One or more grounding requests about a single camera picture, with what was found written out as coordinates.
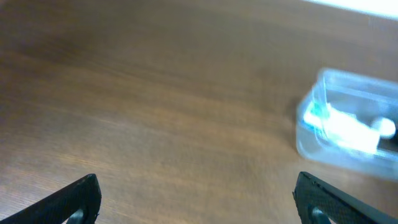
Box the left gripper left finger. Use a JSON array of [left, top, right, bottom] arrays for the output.
[[1, 174, 101, 224]]

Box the clear plastic container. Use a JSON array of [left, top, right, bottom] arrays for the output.
[[296, 68, 397, 180]]

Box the white Panadol box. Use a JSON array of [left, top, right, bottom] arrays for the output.
[[302, 101, 381, 154]]

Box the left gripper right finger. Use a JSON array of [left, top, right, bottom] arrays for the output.
[[293, 172, 397, 224]]

